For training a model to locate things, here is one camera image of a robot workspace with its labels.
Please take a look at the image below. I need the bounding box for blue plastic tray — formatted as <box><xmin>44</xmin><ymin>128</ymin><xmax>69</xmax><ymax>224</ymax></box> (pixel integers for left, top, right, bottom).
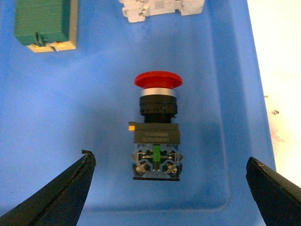
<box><xmin>0</xmin><ymin>0</ymin><xmax>275</xmax><ymax>226</ymax></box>

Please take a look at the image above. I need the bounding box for red emergency stop button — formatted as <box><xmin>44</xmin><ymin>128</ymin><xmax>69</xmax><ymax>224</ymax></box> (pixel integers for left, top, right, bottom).
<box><xmin>128</xmin><ymin>71</ymin><xmax>183</xmax><ymax>181</ymax></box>

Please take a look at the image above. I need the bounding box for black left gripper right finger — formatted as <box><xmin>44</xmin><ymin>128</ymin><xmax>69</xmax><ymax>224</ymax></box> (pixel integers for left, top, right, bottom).
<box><xmin>246</xmin><ymin>157</ymin><xmax>301</xmax><ymax>226</ymax></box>

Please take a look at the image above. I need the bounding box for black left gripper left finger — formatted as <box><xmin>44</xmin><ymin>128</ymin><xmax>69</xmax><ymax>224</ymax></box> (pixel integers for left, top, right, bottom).
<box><xmin>0</xmin><ymin>150</ymin><xmax>96</xmax><ymax>226</ymax></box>

